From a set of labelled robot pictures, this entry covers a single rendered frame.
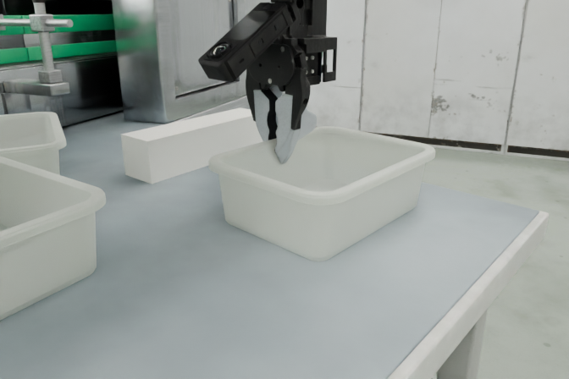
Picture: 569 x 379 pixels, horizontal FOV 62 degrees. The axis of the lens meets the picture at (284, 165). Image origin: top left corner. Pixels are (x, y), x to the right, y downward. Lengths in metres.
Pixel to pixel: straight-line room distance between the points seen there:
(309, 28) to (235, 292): 0.32
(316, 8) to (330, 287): 0.32
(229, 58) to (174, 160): 0.24
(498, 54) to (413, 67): 0.56
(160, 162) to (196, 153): 0.06
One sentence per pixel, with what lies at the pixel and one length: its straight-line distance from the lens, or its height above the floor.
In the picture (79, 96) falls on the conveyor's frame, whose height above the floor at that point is 0.81.
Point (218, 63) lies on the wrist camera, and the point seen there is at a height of 0.92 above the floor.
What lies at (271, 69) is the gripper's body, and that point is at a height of 0.91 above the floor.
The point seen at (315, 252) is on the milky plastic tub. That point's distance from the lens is 0.45.
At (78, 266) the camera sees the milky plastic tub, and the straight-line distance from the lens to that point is 0.45.
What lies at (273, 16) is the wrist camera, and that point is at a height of 0.97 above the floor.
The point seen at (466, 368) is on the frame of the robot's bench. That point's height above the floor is 0.55.
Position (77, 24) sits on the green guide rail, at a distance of 1.09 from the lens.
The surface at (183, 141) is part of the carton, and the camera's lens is 0.69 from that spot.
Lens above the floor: 0.97
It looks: 18 degrees down
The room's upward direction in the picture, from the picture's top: straight up
